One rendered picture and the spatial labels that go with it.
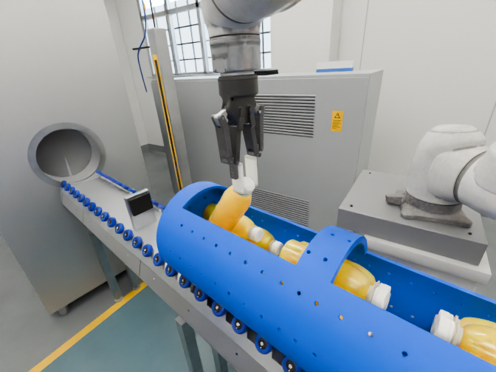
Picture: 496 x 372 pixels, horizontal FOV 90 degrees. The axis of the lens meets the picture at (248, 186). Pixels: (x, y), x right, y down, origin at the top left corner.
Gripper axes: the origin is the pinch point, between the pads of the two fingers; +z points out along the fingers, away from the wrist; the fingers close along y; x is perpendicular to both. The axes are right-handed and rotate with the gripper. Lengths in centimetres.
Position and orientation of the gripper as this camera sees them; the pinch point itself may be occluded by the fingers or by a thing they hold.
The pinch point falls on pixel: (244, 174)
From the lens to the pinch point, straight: 55.0
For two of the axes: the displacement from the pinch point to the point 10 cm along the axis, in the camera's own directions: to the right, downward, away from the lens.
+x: 7.5, 2.4, -6.1
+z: 0.6, 9.0, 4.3
